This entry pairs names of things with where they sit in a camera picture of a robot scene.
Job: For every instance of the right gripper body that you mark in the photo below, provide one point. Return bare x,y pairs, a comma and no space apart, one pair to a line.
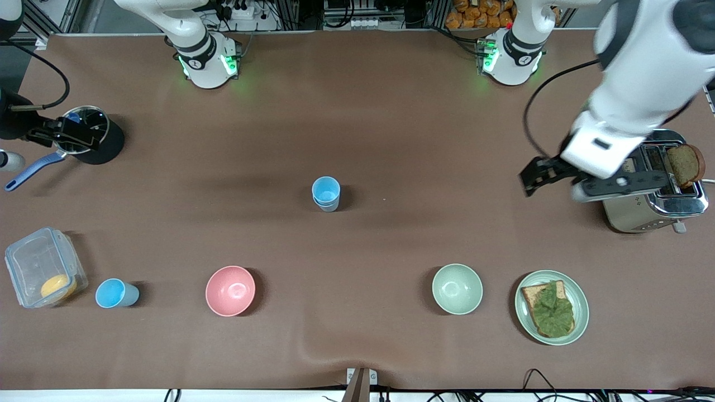
12,124

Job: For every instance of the blue plastic cup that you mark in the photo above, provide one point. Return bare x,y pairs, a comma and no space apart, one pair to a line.
325,190
327,208
109,293

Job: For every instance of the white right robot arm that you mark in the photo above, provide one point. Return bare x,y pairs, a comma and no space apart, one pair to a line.
204,61

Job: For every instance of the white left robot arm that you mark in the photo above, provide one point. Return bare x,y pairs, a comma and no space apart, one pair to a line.
642,67

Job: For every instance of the blue object inside saucepan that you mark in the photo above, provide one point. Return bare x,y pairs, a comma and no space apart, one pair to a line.
72,118

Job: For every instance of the silver toaster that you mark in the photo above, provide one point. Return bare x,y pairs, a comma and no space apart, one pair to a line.
631,215

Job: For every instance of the brown bread slice in toaster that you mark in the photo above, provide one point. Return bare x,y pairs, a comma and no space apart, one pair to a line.
687,164

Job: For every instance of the bread slice under lettuce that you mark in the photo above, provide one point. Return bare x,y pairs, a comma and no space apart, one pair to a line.
530,296

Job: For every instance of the clear plastic food container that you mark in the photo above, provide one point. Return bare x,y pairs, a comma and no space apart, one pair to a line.
33,262

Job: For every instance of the pale green bowl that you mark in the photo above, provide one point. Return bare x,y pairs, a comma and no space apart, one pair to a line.
457,288

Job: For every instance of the pale green plate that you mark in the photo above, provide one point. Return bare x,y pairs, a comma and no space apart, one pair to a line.
582,304

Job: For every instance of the green lettuce leaf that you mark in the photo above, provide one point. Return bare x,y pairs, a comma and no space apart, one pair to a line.
553,312

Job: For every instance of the yellow round food piece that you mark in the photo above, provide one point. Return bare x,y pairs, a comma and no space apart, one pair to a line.
56,286

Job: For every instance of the bag of bread rolls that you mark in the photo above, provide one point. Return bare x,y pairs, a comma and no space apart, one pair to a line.
475,17

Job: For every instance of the white power strip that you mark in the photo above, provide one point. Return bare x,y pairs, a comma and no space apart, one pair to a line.
241,10

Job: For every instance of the pink bowl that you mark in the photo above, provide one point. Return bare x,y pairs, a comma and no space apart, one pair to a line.
230,290

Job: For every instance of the metal table edge bracket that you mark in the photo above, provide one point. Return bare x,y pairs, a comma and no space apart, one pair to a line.
360,385

